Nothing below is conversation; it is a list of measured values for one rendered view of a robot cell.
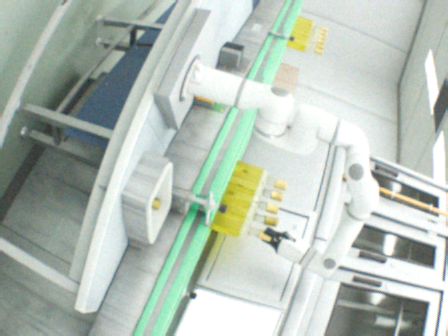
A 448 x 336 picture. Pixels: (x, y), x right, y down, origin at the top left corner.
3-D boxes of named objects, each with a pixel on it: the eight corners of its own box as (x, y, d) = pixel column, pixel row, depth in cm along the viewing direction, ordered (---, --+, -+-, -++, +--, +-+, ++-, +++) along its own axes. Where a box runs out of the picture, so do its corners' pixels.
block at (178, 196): (164, 209, 166) (184, 217, 165) (165, 192, 158) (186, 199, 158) (168, 201, 168) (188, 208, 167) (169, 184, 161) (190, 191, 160)
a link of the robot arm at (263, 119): (247, 71, 147) (297, 88, 146) (237, 105, 156) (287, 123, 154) (239, 84, 140) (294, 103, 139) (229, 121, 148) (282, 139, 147)
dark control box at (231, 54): (217, 63, 203) (236, 68, 202) (219, 49, 197) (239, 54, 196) (223, 53, 208) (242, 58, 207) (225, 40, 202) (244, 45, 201)
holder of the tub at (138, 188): (127, 244, 155) (148, 253, 154) (120, 193, 134) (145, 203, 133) (145, 205, 166) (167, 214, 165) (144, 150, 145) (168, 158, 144)
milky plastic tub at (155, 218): (127, 237, 151) (151, 247, 149) (121, 194, 133) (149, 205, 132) (146, 196, 162) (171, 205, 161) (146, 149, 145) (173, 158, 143)
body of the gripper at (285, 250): (308, 256, 172) (283, 243, 176) (316, 242, 165) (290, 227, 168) (298, 271, 168) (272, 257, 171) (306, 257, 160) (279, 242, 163)
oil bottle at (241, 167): (209, 172, 189) (265, 191, 187) (210, 162, 185) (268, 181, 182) (214, 162, 193) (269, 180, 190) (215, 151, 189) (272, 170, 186)
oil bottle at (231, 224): (187, 221, 175) (246, 241, 172) (187, 212, 170) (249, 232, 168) (192, 209, 178) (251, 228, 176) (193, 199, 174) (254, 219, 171)
